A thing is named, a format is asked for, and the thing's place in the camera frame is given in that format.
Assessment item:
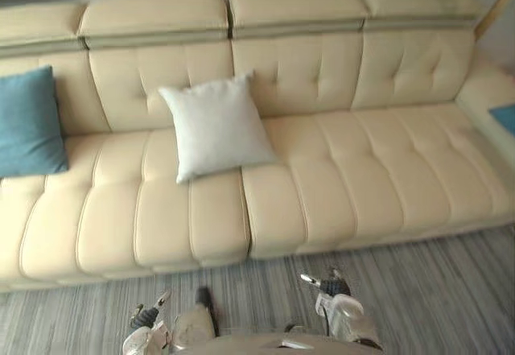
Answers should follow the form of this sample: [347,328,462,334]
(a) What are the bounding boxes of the light wooden frame bar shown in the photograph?
[472,0,515,43]

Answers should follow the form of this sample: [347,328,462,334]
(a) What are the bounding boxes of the large teal square cushion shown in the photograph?
[0,64,70,179]

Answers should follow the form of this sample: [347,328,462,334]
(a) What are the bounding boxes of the white square cushion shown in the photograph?
[158,68,279,185]

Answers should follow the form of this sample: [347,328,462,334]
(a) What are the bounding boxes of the cream leather sofa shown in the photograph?
[0,0,515,294]

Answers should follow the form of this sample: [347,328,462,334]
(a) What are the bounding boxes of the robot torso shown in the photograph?
[171,330,389,355]

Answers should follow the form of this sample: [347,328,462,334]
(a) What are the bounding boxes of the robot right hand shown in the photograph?
[299,266,352,298]

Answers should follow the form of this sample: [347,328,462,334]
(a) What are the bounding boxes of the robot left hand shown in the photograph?
[128,288,173,331]

